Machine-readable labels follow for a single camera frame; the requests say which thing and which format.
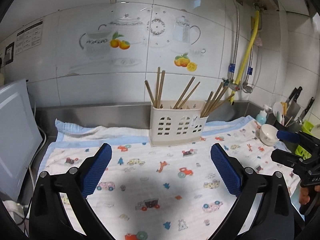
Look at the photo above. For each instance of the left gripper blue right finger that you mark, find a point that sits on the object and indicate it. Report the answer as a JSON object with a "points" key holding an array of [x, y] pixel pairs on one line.
{"points": [[231, 178]]}

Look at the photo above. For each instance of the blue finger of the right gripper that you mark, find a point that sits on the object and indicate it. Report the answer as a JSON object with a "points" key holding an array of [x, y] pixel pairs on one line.
{"points": [[287, 159], [293, 138]]}

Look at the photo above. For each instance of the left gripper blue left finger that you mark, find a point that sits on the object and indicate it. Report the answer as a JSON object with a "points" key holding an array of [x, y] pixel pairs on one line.
{"points": [[93, 168]]}

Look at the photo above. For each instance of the wooden chopstick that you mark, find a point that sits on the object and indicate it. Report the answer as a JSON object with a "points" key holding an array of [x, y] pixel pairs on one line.
{"points": [[218, 104], [184, 92], [160, 89], [206, 104], [189, 95], [215, 102], [157, 86], [210, 104], [150, 93]]}

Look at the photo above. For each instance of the person's right hand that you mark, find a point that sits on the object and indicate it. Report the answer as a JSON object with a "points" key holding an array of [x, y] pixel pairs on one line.
{"points": [[304, 196]]}

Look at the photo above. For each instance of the black knife block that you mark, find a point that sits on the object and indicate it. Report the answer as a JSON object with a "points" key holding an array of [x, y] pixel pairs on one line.
{"points": [[291, 121]]}

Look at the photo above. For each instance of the green plastic basket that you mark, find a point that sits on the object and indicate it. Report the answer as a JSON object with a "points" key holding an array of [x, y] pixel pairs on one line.
{"points": [[306, 144]]}

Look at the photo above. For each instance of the white ceramic bowl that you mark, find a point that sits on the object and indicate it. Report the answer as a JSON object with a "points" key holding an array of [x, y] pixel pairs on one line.
{"points": [[268, 135]]}

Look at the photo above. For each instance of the teal soap bottle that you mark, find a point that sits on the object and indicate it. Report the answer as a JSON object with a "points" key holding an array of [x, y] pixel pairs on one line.
{"points": [[261, 117]]}

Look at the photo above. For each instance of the white cartoon print cloth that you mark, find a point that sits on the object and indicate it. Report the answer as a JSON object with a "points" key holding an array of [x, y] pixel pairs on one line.
{"points": [[172, 192]]}

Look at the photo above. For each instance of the brass water valve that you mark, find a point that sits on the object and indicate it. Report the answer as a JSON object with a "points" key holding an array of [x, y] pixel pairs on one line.
{"points": [[246, 88], [233, 86]]}

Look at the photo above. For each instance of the white appliance door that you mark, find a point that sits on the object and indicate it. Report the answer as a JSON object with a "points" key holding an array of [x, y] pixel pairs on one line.
{"points": [[20, 137]]}

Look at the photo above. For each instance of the beige plastic utensil holder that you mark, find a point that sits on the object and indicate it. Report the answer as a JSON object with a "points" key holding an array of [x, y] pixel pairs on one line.
{"points": [[171, 127]]}

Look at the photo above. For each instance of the wall instruction label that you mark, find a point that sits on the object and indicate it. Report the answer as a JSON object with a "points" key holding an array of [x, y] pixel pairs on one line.
{"points": [[29, 37]]}

